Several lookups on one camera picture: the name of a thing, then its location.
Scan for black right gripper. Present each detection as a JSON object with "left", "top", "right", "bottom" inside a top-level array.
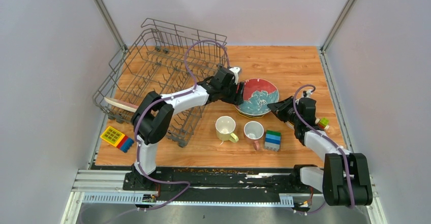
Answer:
[{"left": 265, "top": 95, "right": 300, "bottom": 124}]

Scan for red and teal floral plate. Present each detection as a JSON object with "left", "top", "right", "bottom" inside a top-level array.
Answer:
[{"left": 235, "top": 78, "right": 280, "bottom": 115}]

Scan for cream and pink plate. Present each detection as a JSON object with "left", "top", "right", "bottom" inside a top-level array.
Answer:
[{"left": 104, "top": 97, "right": 138, "bottom": 113}]

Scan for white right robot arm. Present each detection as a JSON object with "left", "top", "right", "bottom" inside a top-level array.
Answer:
[{"left": 267, "top": 97, "right": 373, "bottom": 207}]

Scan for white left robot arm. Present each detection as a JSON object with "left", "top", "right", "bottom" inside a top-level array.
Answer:
[{"left": 125, "top": 67, "right": 244, "bottom": 190}]

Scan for stacked teal and yellow bowls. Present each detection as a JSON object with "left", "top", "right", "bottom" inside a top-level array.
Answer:
[{"left": 286, "top": 121, "right": 295, "bottom": 130}]

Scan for green scalloped plate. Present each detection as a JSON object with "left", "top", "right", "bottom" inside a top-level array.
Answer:
[{"left": 237, "top": 111, "right": 266, "bottom": 119}]

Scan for green blue grey block stack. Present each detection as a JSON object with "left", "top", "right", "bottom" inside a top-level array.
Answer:
[{"left": 264, "top": 130, "right": 281, "bottom": 151}]

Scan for pink mug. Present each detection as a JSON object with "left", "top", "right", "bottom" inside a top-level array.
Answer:
[{"left": 243, "top": 121, "right": 264, "bottom": 151}]

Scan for yellow mug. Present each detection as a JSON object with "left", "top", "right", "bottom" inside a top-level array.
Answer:
[{"left": 215, "top": 116, "right": 239, "bottom": 144}]

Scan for small red yellow green toy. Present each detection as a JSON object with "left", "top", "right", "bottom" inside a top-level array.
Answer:
[{"left": 315, "top": 117, "right": 330, "bottom": 131}]

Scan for yellow red blue toy block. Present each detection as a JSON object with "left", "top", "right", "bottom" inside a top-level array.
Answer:
[{"left": 100, "top": 126, "right": 134, "bottom": 153}]

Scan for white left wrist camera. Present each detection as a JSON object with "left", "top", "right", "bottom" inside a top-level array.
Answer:
[{"left": 229, "top": 67, "right": 241, "bottom": 84}]

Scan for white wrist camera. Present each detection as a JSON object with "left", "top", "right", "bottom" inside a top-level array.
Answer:
[
  {"left": 229, "top": 67, "right": 241, "bottom": 84},
  {"left": 301, "top": 89, "right": 313, "bottom": 98}
]

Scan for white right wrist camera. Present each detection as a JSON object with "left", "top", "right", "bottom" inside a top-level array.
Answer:
[{"left": 301, "top": 89, "right": 313, "bottom": 98}]

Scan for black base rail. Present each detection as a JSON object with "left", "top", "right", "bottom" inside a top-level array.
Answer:
[{"left": 72, "top": 164, "right": 378, "bottom": 213}]

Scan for grey wire dish rack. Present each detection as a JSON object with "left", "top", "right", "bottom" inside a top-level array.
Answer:
[{"left": 93, "top": 18, "right": 227, "bottom": 137}]

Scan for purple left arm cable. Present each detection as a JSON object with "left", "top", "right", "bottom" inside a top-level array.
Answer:
[{"left": 133, "top": 40, "right": 231, "bottom": 213}]

